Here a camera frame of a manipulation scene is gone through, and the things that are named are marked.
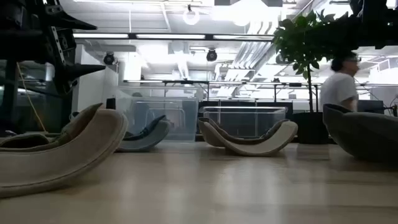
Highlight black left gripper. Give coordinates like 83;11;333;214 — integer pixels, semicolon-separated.
37;0;106;96

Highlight beige bucket hat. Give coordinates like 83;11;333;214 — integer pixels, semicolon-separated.
197;116;299;157
0;102;129;199

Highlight grey bucket hat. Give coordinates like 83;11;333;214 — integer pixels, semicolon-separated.
115;114;171;153
322;103;398;162

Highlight long ceiling light bar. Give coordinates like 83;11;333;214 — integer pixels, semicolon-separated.
73;32;274;40

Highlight tall clear plastic bin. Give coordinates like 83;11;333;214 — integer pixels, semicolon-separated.
116;86;200;143

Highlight low clear plastic bin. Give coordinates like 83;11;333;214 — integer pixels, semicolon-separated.
198;106;289;139

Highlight green leafy plant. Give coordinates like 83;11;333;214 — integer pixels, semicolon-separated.
272;9;358;113

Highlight black plant pot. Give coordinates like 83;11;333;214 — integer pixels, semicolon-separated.
292;111;330;145

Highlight person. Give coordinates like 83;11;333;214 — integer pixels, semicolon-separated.
320;51;363;113

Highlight black computer monitor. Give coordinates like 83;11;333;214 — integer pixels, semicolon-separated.
357;99;385;114

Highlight yellow cable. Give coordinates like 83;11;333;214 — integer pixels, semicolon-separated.
16;61;47;133

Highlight white ring ceiling lamp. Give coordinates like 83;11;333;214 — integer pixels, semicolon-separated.
182;9;200;26

